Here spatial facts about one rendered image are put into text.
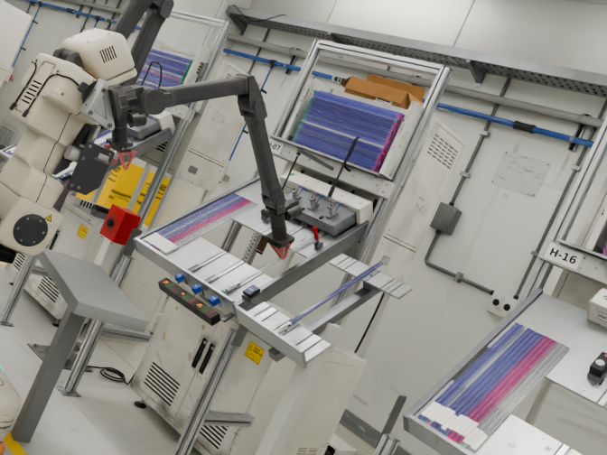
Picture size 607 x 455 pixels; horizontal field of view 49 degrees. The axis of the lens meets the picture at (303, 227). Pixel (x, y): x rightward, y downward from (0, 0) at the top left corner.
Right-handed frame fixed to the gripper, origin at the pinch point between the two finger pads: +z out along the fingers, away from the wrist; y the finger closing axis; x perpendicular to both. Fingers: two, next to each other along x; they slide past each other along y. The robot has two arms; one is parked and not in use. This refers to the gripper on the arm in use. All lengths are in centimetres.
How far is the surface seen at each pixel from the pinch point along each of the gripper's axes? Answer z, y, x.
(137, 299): 86, 135, 6
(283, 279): 1.2, -10.2, 8.9
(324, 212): -5.1, 4.2, -27.9
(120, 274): 13, 60, 41
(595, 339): -1, -110, -30
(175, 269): 1.5, 28.0, 31.5
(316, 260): 2.1, -10.1, -8.5
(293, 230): 0.9, 11.8, -16.3
